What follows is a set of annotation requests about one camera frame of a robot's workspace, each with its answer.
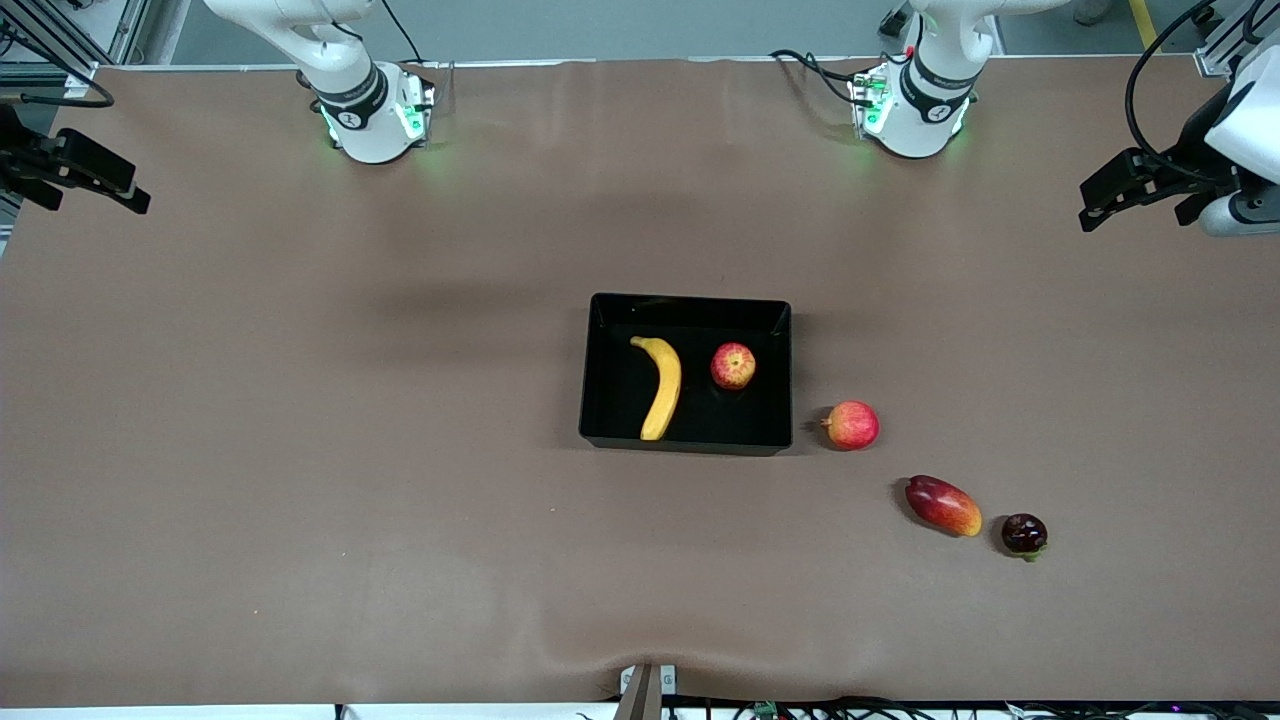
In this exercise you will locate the pink red pomegranate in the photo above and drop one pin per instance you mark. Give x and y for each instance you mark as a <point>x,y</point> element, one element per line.
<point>852,425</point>

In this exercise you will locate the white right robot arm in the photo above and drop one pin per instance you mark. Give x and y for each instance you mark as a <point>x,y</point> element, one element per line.
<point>350,100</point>

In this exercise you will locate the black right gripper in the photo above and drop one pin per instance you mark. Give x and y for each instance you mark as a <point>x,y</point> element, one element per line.
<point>22,160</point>

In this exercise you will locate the metal bracket with post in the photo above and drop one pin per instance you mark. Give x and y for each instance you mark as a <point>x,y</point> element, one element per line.
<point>645,695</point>

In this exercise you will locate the yellow banana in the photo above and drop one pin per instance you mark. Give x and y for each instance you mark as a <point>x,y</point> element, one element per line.
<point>665,390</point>

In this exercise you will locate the dark purple mangosteen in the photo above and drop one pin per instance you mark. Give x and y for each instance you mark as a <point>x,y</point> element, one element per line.
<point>1024,534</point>

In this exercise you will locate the red yellow striped apple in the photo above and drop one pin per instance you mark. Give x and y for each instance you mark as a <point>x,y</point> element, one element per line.
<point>733,366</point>

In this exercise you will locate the aluminium frame profile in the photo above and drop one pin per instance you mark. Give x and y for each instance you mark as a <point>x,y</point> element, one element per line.
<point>130,30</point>
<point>1225,55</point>

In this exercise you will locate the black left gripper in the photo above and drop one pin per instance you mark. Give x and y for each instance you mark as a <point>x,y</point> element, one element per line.
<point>1190,147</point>

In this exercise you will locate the red orange mango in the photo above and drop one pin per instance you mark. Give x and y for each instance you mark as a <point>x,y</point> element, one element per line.
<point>943,506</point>

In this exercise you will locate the black rectangular plastic box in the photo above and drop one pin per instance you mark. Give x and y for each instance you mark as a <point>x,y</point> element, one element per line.
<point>700,420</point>

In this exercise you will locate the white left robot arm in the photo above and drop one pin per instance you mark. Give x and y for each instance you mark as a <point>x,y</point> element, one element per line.
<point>930,100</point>

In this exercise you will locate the brown table cover cloth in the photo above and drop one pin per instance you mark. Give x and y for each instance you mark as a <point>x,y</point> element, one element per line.
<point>300,450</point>

